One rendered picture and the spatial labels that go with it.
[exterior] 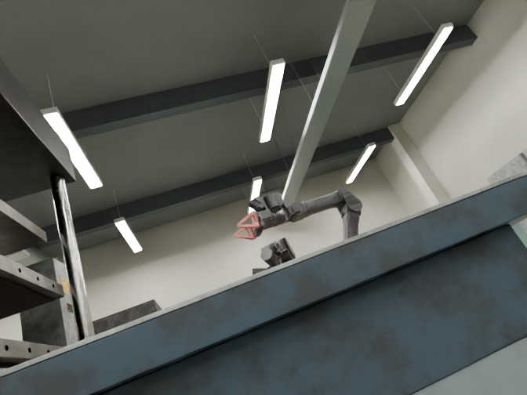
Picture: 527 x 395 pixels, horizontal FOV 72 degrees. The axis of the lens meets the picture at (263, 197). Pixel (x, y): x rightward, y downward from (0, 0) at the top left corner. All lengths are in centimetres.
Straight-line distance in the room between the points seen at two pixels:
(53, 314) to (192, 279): 661
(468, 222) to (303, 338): 18
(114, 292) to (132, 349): 820
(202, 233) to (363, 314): 829
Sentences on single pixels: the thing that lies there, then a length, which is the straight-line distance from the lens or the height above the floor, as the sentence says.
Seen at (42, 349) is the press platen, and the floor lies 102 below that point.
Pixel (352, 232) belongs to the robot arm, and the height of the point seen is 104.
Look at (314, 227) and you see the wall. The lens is 890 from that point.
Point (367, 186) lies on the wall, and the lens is 986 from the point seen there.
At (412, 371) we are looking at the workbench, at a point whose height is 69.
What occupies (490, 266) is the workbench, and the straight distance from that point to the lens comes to 40.
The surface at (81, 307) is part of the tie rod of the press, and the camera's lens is 163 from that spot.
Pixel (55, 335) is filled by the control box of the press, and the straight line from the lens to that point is 177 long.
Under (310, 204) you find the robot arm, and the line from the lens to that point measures 149.
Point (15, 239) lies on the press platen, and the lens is 170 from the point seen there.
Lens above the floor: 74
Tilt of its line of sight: 23 degrees up
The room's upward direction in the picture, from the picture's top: 24 degrees counter-clockwise
